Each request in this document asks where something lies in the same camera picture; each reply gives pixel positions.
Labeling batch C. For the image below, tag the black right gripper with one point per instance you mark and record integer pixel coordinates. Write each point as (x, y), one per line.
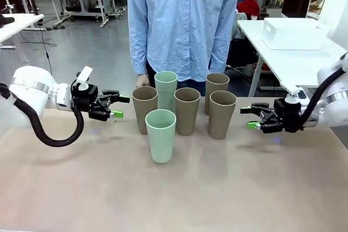
(282, 118)

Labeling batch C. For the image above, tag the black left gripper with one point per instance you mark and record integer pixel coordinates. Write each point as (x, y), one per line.
(87, 99)

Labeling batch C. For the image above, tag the brown plastic cup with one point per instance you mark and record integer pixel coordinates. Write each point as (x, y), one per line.
(221, 120)
(187, 118)
(142, 112)
(216, 85)

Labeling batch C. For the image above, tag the mint green plastic cup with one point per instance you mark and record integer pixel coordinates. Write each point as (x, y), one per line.
(161, 145)
(166, 93)

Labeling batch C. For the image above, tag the white plastic basket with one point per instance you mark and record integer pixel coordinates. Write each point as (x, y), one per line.
(293, 32)

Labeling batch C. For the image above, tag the person's right forearm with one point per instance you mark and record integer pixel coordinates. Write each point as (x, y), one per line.
(137, 52)

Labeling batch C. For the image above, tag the person's left forearm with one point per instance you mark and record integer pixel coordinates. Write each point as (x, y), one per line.
(221, 52)

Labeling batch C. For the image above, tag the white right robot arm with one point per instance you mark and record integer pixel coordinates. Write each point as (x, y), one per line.
(334, 107)

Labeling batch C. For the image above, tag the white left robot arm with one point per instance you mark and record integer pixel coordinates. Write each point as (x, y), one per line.
(30, 99)

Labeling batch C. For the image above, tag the person's right hand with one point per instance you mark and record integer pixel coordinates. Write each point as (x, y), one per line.
(142, 81)

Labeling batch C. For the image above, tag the person in blue shirt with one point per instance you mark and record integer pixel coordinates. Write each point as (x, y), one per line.
(182, 25)

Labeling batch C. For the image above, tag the red fabric item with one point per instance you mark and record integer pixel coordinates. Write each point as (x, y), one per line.
(248, 6)

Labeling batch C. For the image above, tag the black object on desk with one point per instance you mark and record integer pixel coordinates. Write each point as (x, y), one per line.
(6, 21)

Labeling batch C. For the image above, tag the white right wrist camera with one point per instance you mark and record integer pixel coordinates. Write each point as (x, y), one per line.
(295, 96)

